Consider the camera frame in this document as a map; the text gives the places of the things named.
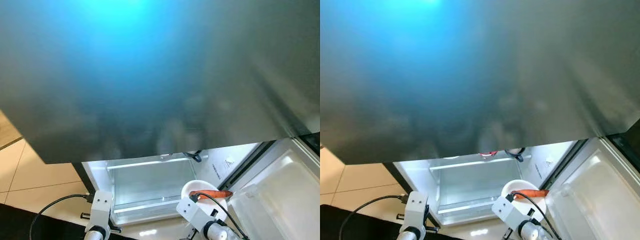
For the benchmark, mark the grey refrigerator door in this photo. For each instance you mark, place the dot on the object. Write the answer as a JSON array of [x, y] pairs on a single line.
[[600, 160], [280, 165]]

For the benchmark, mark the grey refrigerator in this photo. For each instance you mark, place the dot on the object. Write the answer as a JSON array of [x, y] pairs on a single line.
[[150, 75], [470, 75]]

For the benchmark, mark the white shallow plate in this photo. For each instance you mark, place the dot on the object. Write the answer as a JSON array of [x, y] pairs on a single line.
[[520, 185], [200, 186]]

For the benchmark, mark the orange carrot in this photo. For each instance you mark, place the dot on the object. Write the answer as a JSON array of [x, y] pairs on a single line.
[[530, 194], [215, 194]]

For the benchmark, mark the clear fridge door bin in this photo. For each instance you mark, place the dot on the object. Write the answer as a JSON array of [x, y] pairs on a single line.
[[280, 205], [595, 205]]

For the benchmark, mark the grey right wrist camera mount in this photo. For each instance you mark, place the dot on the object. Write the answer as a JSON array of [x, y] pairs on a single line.
[[195, 212], [512, 212]]

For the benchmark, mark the black bowl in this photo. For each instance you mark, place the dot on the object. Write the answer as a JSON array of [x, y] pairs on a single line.
[[515, 153], [195, 156]]

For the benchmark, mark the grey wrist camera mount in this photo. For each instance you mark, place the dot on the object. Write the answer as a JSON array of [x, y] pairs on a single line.
[[416, 210], [195, 212], [512, 212], [102, 206]]

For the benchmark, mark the red bowl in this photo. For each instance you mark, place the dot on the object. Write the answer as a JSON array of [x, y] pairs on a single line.
[[487, 153]]

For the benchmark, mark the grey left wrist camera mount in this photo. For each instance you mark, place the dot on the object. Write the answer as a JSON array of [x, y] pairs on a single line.
[[102, 206], [416, 210]]

